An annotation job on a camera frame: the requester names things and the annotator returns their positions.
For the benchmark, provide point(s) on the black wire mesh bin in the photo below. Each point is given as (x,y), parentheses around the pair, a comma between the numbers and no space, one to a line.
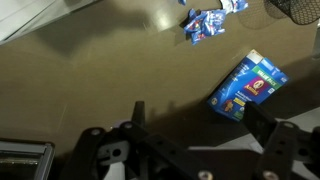
(301,12)

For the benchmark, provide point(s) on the blue white snack packet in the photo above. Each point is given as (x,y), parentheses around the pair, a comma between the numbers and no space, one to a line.
(234,6)

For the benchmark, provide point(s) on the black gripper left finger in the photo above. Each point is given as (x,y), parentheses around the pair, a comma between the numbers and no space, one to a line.
(129,152)

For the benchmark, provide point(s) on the blue snack box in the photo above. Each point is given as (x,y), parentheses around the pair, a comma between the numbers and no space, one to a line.
(254,79)

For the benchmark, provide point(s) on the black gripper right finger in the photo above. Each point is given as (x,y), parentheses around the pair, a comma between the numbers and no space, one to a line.
(283,143)

